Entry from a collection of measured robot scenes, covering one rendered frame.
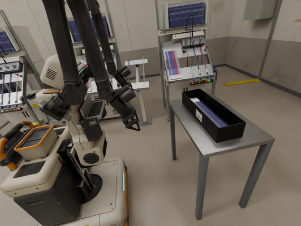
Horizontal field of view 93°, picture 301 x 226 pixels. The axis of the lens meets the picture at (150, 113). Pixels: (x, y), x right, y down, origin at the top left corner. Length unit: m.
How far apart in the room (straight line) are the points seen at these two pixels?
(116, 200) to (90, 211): 0.21
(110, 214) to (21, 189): 0.61
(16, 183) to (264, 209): 1.82
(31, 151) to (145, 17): 4.29
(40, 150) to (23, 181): 0.18
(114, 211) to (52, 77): 1.03
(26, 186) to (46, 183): 0.10
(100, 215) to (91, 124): 0.75
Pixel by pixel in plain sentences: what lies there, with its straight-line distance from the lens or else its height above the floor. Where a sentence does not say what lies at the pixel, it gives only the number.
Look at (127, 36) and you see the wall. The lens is 4.79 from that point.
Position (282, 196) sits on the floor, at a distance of 1.91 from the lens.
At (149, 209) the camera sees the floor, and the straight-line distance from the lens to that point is 1.61.
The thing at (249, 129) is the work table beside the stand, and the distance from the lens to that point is 1.13.
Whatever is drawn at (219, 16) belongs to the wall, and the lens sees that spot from 5.34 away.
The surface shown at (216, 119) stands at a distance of 1.09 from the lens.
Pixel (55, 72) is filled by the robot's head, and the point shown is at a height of 1.32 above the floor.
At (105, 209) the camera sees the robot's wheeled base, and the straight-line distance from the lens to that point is 1.39.
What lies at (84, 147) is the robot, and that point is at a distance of 1.05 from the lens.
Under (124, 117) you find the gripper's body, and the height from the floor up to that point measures 1.07.
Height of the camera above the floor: 1.45
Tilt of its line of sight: 31 degrees down
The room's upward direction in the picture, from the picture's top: 8 degrees counter-clockwise
